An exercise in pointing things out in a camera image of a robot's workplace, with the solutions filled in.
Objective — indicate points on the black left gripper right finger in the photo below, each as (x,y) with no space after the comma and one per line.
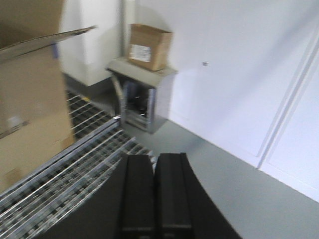
(183,208)

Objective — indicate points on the large cardboard box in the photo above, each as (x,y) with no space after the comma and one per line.
(34,121)

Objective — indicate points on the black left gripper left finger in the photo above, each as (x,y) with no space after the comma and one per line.
(122,208)

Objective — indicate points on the metal grating platform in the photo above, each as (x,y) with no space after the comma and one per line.
(59,186)

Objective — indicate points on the small cardboard box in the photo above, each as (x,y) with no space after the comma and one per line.
(149,46)

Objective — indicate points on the metal floor cabinet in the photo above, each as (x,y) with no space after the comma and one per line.
(144,96)

